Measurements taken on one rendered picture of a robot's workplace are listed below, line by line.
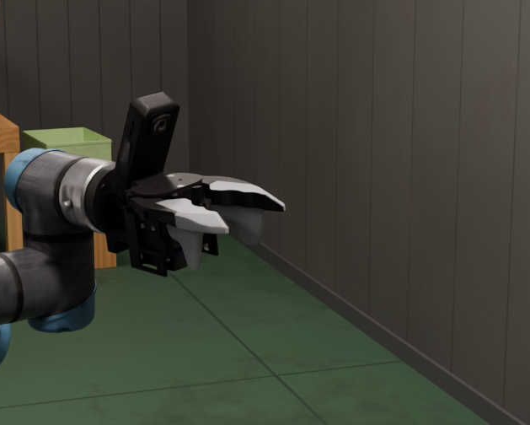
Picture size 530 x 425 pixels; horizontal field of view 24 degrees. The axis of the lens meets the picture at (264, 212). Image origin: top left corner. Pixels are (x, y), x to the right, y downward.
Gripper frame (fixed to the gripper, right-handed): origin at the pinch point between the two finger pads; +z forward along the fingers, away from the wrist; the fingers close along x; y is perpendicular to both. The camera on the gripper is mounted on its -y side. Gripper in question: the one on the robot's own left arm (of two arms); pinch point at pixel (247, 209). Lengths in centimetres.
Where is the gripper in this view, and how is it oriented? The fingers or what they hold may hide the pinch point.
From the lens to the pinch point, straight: 111.0
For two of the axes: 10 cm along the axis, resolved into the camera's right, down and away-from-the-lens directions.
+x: -7.0, 2.8, -6.5
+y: 0.9, 9.5, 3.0
